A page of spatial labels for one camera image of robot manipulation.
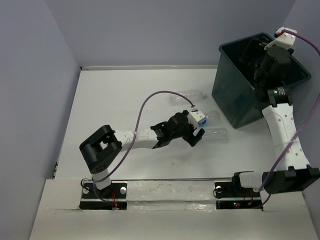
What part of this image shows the clear bottle white blue cap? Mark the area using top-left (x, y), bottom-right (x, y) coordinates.
top-left (201, 127), bottom-right (228, 143)

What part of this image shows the clear bottle blue label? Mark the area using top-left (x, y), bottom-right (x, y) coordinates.
top-left (200, 110), bottom-right (221, 127)

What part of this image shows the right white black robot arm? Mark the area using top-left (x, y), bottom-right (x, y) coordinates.
top-left (230, 37), bottom-right (320, 196)

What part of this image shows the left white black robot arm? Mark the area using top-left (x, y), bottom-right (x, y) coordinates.
top-left (79, 109), bottom-right (207, 199)

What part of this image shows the dark green plastic bin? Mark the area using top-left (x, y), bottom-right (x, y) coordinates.
top-left (211, 33), bottom-right (312, 129)

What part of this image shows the clear crushed bottle near bin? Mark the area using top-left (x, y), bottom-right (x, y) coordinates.
top-left (168, 89), bottom-right (208, 106)

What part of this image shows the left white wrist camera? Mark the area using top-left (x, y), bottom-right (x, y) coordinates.
top-left (187, 110), bottom-right (207, 127)

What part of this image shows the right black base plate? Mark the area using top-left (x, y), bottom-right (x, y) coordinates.
top-left (212, 181), bottom-right (262, 210)

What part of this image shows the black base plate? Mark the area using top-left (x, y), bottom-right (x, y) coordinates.
top-left (212, 181), bottom-right (262, 210)
top-left (79, 180), bottom-right (128, 211)

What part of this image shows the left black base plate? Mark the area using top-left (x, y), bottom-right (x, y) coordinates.
top-left (79, 180), bottom-right (128, 211)

